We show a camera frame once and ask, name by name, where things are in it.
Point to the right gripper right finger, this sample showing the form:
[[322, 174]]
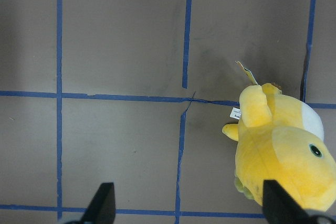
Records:
[[279, 207]]

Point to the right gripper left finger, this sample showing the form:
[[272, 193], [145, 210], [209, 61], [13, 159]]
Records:
[[102, 207]]

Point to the yellow plush toy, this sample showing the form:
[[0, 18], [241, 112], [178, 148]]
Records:
[[281, 138]]

